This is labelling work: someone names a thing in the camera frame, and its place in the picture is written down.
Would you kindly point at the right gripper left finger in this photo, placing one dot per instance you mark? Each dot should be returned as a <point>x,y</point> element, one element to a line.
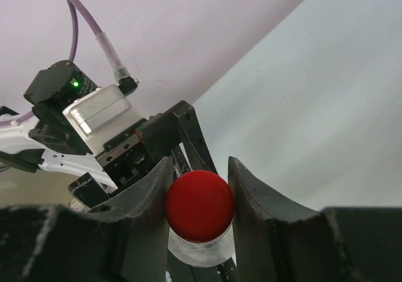
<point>123,239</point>

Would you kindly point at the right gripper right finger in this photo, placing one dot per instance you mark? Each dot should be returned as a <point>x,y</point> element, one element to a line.
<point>277,239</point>

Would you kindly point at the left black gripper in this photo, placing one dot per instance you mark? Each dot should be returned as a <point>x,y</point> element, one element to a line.
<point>132,154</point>

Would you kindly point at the red cap water bottle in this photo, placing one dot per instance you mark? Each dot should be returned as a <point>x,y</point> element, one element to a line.
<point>199,208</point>

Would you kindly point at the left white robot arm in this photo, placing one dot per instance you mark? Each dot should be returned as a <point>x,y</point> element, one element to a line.
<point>43,139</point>

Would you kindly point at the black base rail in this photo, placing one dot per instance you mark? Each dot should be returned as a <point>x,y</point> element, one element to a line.
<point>201,269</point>

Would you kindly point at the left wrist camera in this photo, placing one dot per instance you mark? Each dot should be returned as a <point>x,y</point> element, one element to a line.
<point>100,116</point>

